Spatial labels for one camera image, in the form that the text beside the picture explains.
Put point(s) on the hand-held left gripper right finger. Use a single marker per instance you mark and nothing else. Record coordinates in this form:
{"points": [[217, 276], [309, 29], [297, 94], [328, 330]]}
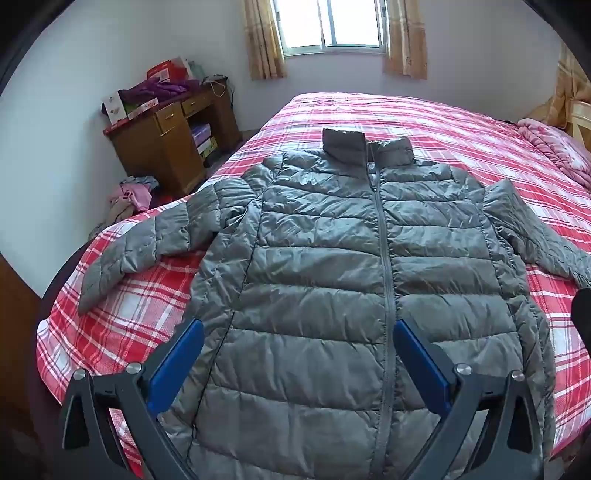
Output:
{"points": [[422, 364]]}

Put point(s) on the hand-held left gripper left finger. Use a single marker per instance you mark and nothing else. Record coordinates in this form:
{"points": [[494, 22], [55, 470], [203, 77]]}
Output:
{"points": [[178, 364]]}

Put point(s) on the grey puffer jacket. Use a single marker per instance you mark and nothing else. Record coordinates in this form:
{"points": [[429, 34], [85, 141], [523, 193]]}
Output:
{"points": [[323, 258]]}

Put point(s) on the pile of clothes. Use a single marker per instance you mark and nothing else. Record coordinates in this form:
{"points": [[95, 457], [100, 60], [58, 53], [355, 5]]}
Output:
{"points": [[131, 196]]}

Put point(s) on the purple clothes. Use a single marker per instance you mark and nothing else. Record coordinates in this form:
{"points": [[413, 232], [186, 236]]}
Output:
{"points": [[159, 88]]}

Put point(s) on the dark dotted bed base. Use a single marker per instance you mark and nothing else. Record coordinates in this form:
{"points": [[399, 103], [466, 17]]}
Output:
{"points": [[53, 295]]}

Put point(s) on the brown wooden cabinet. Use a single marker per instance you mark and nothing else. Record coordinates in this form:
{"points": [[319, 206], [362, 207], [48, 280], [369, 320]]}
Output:
{"points": [[18, 332]]}

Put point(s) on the pink blanket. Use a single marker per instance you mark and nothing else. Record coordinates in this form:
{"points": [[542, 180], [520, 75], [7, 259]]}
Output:
{"points": [[554, 143]]}

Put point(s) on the cream wooden headboard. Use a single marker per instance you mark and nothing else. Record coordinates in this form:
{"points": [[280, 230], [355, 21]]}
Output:
{"points": [[582, 120]]}

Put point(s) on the bed with red plaid sheet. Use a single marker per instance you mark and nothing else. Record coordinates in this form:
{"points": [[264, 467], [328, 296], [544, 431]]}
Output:
{"points": [[461, 138]]}

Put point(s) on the wooden desk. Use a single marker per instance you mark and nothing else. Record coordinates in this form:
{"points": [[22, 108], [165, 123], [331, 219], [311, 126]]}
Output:
{"points": [[157, 143]]}

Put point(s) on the stacked boxes in desk shelf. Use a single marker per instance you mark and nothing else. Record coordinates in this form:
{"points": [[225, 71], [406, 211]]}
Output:
{"points": [[204, 141]]}

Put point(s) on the yellow draped curtain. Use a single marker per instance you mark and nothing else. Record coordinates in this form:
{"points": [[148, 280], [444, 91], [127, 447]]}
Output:
{"points": [[570, 87]]}

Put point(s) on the flat pink green box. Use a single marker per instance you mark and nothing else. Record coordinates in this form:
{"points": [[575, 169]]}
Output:
{"points": [[141, 108]]}

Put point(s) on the white printed box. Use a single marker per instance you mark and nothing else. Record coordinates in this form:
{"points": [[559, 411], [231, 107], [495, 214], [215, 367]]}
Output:
{"points": [[114, 108]]}

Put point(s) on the red gift box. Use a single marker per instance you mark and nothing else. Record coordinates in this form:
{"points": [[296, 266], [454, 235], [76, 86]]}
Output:
{"points": [[166, 70]]}

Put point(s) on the pale green bag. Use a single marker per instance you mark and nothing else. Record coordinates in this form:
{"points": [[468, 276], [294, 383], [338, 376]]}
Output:
{"points": [[196, 70]]}

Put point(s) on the beige patterned curtain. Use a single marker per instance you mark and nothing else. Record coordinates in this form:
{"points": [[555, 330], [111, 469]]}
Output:
{"points": [[263, 39], [406, 39]]}

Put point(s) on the window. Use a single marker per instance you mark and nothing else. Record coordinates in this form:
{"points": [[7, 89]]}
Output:
{"points": [[330, 23]]}

